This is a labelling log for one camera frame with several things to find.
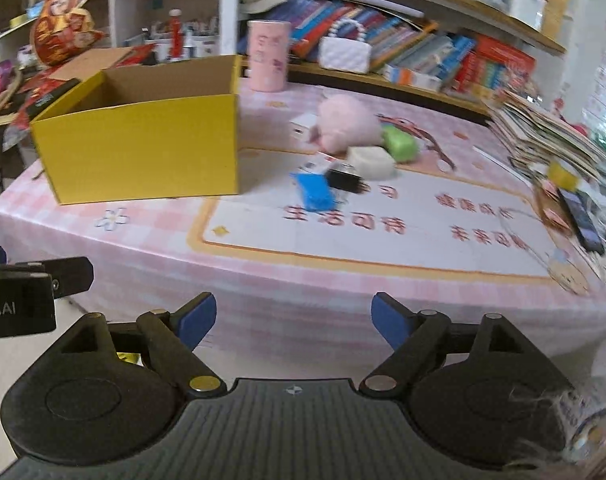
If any pink cylinder container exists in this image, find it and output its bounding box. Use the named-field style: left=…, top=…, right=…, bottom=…
left=246, top=20, right=290, bottom=92

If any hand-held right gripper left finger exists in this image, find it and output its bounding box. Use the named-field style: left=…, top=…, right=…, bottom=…
left=58, top=291, right=229, bottom=401

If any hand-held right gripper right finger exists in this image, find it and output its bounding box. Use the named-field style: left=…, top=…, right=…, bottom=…
left=359, top=291, right=534, bottom=400

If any white plastic bag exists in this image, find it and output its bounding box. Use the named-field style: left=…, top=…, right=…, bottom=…
left=573, top=340, right=606, bottom=461

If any white quilted beaded handbag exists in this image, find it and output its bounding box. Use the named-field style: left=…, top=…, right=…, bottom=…
left=317, top=17, right=372, bottom=75

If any pink plush toy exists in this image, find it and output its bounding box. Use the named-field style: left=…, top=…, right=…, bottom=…
left=315, top=94, right=384, bottom=156

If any white shelf unit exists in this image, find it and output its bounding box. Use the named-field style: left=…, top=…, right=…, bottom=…
left=0, top=0, right=224, bottom=61

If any pink checked printed tablecloth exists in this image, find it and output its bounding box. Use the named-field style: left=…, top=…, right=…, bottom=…
left=0, top=80, right=606, bottom=411

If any yellow cardboard box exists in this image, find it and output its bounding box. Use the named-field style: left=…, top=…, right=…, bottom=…
left=30, top=47, right=243, bottom=206

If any white storage box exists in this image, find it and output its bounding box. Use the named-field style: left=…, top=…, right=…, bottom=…
left=508, top=0, right=546, bottom=31

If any row of colourful books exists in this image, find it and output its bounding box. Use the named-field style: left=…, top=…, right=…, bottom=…
left=240, top=0, right=536, bottom=96

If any green soap block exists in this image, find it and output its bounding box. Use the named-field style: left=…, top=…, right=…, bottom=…
left=381, top=125, right=420, bottom=163

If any long black box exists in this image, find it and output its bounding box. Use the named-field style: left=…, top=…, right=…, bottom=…
left=25, top=79, right=81, bottom=116

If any black smartphone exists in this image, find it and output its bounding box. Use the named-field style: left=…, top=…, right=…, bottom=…
left=558, top=187, right=606, bottom=253

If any red bottle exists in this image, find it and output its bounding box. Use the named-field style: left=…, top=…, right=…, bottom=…
left=168, top=9, right=184, bottom=61

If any wooden bookshelf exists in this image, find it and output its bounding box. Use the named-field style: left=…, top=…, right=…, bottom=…
left=223, top=0, right=579, bottom=126

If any white charger cube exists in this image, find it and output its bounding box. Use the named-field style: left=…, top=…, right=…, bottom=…
left=289, top=113, right=320, bottom=142

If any brown patterned card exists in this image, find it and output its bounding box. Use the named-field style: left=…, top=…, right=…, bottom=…
left=533, top=180, right=579, bottom=236

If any stack of paper cards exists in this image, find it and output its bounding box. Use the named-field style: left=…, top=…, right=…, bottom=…
left=486, top=87, right=606, bottom=181

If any woven basket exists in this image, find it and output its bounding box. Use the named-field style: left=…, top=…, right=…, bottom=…
left=0, top=60, right=24, bottom=121

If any black charger plug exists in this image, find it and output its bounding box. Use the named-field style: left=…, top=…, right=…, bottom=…
left=325, top=162, right=366, bottom=195

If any small white red packet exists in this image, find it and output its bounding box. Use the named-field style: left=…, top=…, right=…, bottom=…
left=299, top=156, right=340, bottom=176

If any beige soap block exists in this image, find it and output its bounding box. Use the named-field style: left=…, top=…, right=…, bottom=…
left=346, top=145, right=396, bottom=181

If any white stick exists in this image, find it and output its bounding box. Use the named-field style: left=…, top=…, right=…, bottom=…
left=473, top=146, right=514, bottom=166

